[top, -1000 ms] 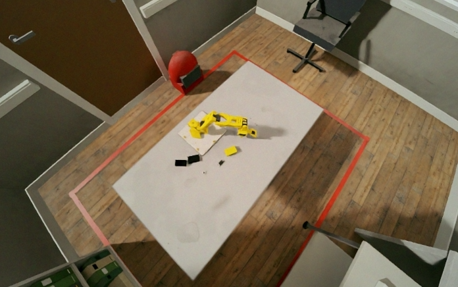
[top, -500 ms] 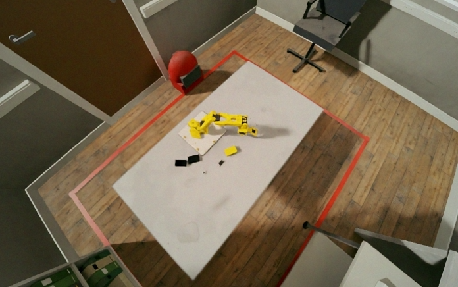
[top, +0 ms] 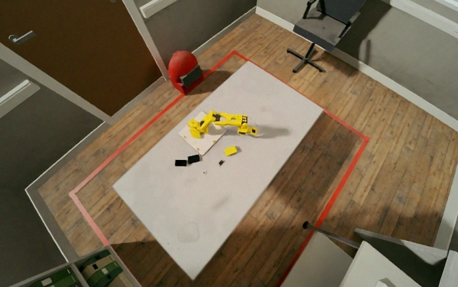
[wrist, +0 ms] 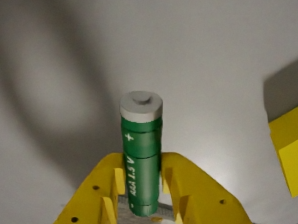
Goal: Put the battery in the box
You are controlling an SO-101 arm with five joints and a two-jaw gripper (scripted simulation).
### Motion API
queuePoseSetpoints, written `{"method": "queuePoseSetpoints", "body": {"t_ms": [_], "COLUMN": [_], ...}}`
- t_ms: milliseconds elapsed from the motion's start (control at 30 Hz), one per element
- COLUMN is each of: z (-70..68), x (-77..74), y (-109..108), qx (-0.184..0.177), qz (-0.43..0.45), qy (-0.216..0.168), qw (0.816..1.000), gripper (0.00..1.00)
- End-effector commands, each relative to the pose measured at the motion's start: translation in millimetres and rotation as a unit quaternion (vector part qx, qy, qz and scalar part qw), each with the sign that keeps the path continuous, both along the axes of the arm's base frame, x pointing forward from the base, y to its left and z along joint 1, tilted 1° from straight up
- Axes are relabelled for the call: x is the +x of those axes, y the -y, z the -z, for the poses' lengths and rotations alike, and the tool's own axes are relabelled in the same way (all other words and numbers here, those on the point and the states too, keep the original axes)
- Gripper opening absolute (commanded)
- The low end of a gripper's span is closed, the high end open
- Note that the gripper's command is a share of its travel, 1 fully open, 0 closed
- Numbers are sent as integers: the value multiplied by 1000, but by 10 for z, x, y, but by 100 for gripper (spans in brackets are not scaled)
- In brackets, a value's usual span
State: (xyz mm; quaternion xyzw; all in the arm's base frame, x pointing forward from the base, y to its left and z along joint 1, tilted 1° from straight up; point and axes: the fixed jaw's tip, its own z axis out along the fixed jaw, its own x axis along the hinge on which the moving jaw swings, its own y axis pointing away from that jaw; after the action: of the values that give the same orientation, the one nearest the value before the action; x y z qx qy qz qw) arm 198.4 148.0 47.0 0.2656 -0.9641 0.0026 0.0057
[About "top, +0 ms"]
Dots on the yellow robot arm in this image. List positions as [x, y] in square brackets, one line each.
[197, 127]

